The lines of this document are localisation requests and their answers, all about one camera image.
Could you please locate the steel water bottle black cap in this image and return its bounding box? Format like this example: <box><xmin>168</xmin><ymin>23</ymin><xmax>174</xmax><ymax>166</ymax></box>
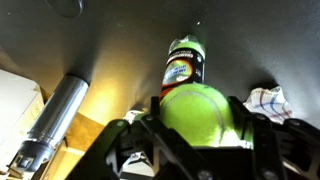
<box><xmin>9</xmin><ymin>74</ymin><xmax>90</xmax><ymax>174</ymax></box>

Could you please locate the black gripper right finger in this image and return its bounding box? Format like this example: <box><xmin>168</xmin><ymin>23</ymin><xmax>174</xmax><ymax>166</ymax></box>
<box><xmin>228</xmin><ymin>96</ymin><xmax>320</xmax><ymax>180</ymax></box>

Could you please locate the cardboard box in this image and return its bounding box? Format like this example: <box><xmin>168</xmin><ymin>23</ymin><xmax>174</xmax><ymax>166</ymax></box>
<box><xmin>0</xmin><ymin>68</ymin><xmax>45</xmax><ymax>174</ymax></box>

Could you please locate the tennis ball inside can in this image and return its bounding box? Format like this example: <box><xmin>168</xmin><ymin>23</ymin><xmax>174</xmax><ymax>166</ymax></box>
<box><xmin>169</xmin><ymin>39</ymin><xmax>206</xmax><ymax>59</ymax></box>

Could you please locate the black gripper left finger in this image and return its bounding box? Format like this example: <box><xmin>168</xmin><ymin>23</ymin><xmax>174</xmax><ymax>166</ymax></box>
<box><xmin>66</xmin><ymin>96</ymin><xmax>214</xmax><ymax>180</ymax></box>

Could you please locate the yellow-green tennis ball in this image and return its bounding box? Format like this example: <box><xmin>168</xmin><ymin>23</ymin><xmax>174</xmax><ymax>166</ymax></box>
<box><xmin>159</xmin><ymin>83</ymin><xmax>250</xmax><ymax>148</ymax></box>

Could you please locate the black tennis ball can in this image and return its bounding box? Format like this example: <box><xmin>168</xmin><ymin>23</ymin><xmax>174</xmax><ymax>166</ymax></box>
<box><xmin>159</xmin><ymin>34</ymin><xmax>206</xmax><ymax>99</ymax></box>

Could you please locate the white checkered dish cloth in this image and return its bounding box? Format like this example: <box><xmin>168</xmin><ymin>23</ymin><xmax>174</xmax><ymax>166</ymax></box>
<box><xmin>243</xmin><ymin>85</ymin><xmax>294</xmax><ymax>125</ymax></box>

